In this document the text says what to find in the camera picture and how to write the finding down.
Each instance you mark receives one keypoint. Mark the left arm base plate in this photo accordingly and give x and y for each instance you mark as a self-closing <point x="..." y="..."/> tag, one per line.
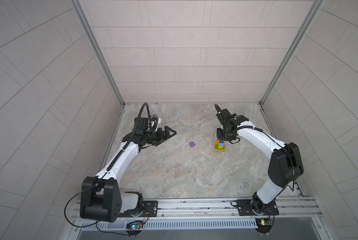
<point x="149" y="207"/>

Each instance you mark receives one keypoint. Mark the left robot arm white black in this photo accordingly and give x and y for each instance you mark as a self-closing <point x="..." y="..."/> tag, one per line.
<point x="101" y="197"/>

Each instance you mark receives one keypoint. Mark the right controller board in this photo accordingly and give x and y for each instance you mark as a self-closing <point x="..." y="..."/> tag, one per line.
<point x="264" y="225"/>

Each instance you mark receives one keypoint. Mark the green wood block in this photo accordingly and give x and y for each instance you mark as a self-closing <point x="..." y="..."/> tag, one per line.
<point x="219" y="148"/>

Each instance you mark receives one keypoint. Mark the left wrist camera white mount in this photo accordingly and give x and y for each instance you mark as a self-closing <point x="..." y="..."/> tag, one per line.
<point x="154" y="122"/>

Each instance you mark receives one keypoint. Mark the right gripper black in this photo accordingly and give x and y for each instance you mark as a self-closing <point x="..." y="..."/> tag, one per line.
<point x="220" y="138"/>

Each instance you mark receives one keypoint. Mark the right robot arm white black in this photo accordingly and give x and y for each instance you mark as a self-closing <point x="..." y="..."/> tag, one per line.
<point x="285" y="164"/>

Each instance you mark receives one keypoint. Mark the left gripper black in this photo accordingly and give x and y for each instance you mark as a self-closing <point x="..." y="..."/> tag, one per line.
<point x="160" y="137"/>

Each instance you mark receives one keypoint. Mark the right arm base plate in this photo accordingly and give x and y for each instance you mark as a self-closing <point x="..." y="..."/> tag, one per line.
<point x="246" y="208"/>

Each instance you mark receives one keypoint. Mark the perforated vent strip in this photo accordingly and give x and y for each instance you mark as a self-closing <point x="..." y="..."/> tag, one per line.
<point x="184" y="224"/>

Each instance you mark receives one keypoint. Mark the aluminium mounting rail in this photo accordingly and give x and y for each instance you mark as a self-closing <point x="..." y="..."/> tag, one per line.
<point x="222" y="208"/>

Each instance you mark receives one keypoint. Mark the left controller board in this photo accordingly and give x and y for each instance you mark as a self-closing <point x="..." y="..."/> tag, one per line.
<point x="134" y="226"/>

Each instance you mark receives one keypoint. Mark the controller board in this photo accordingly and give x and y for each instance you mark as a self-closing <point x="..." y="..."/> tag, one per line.
<point x="264" y="225"/>
<point x="134" y="226"/>

